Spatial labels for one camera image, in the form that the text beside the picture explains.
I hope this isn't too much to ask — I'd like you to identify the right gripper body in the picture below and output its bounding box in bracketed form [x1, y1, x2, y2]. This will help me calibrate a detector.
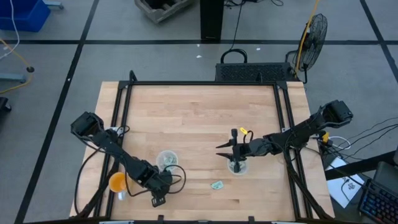
[231, 129, 271, 174]

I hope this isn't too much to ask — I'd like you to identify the thick yellow hanging cable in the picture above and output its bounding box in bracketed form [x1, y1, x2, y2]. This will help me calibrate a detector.
[294, 0, 321, 75]

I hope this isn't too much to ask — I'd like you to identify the orange round cup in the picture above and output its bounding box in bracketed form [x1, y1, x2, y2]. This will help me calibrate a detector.
[108, 172, 129, 194]

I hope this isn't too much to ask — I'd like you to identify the black keyboard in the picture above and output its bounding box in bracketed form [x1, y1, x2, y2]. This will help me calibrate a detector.
[357, 179, 398, 224]

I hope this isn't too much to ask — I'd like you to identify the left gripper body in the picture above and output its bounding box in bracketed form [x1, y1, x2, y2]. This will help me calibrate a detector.
[148, 170, 174, 198]

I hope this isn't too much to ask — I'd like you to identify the black cable loop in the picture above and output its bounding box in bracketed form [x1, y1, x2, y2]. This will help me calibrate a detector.
[220, 0, 249, 65]

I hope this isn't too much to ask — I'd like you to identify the black computer case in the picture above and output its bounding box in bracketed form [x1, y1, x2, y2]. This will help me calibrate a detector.
[215, 62, 295, 83]

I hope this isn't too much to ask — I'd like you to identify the black aluminium table frame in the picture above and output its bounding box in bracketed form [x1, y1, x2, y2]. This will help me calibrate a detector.
[71, 70, 335, 224]

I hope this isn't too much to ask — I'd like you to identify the black chair caster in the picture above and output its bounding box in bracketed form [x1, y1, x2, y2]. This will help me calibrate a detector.
[0, 96, 12, 113]

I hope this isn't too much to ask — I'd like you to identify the blue plastic bin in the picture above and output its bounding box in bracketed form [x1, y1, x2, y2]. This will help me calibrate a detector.
[0, 0, 52, 33]

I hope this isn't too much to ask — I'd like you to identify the black tower stand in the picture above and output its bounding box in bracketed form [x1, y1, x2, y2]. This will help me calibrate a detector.
[200, 0, 224, 41]

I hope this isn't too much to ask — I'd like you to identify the black floor fan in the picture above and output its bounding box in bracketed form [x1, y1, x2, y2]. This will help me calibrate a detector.
[285, 12, 329, 84]

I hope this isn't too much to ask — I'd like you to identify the black floor cable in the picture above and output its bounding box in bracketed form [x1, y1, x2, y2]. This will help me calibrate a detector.
[341, 116, 398, 153]

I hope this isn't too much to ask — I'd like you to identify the white paper sheet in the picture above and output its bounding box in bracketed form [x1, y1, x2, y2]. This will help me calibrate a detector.
[326, 156, 365, 208]

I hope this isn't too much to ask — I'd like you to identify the grey metal bar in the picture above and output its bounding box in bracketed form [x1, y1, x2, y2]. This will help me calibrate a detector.
[0, 73, 27, 84]

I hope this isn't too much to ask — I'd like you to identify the yellow floor cable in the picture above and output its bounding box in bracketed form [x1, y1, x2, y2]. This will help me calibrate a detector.
[0, 37, 34, 95]

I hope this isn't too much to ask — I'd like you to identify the clear round plastic container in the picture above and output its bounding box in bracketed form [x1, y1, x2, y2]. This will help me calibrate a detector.
[226, 157, 249, 175]
[155, 150, 180, 172]

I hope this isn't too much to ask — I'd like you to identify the dark laptop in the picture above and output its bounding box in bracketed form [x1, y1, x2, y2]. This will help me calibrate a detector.
[373, 161, 398, 194]

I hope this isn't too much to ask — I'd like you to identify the black desk beam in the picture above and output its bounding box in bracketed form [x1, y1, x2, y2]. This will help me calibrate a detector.
[324, 151, 398, 181]

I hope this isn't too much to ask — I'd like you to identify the grey foam tray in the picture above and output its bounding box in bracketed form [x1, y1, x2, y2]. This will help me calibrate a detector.
[134, 0, 195, 25]

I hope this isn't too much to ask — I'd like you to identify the white floor cable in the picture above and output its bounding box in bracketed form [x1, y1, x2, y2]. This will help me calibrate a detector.
[0, 0, 21, 61]

